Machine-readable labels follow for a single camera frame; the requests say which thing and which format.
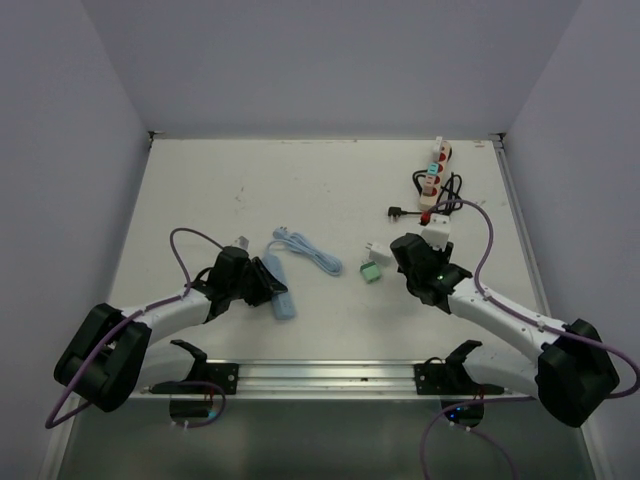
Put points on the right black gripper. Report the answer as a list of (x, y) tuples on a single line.
[(441, 256)]

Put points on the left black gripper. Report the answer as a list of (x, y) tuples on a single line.
[(260, 295)]

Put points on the green plug adapter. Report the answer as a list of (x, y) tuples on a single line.
[(370, 272)]

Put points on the light blue power strip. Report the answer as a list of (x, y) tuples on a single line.
[(282, 304)]

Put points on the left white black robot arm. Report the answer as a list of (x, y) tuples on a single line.
[(110, 355)]

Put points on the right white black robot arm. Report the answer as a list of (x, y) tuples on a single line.
[(560, 365)]

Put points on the cyan plug on strip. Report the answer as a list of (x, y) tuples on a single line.
[(433, 169)]

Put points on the beige red power strip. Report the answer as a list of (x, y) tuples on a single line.
[(433, 179)]

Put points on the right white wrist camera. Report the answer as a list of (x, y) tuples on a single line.
[(436, 229)]

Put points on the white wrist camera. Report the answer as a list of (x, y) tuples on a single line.
[(241, 242), (436, 229)]

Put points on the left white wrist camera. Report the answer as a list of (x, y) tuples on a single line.
[(241, 242)]

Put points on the aluminium mounting rail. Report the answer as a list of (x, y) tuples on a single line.
[(339, 378)]

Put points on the right aluminium side rail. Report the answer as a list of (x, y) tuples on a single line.
[(497, 140)]

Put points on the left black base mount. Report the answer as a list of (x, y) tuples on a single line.
[(200, 370)]

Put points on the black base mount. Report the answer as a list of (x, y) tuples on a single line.
[(200, 370), (436, 376)]

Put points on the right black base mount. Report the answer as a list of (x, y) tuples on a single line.
[(436, 376)]

